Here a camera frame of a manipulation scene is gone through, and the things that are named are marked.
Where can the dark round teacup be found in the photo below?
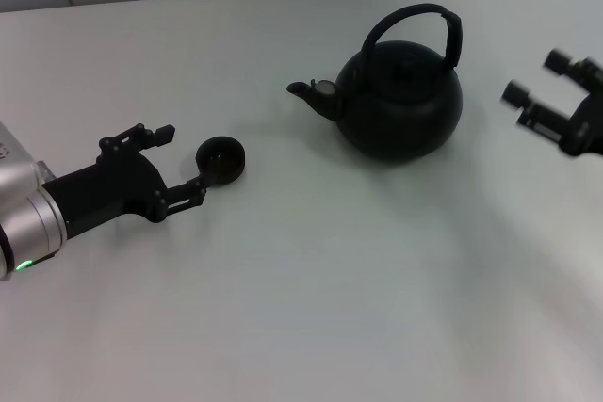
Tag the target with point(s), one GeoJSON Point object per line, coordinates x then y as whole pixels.
{"type": "Point", "coordinates": [231, 166]}

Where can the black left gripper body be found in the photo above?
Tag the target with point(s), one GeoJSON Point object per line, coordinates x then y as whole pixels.
{"type": "Point", "coordinates": [113, 190]}

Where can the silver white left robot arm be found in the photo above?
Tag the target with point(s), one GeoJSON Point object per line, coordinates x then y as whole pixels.
{"type": "Point", "coordinates": [33, 228]}

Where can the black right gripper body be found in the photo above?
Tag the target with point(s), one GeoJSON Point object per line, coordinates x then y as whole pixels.
{"type": "Point", "coordinates": [586, 129]}

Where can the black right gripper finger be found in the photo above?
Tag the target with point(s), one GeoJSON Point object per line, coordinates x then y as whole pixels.
{"type": "Point", "coordinates": [546, 115]}
{"type": "Point", "coordinates": [586, 75]}

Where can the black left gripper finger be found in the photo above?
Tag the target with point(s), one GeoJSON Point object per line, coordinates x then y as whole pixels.
{"type": "Point", "coordinates": [141, 138]}
{"type": "Point", "coordinates": [181, 197]}

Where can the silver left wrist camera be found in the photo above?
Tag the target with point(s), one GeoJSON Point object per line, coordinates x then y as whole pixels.
{"type": "Point", "coordinates": [14, 162]}

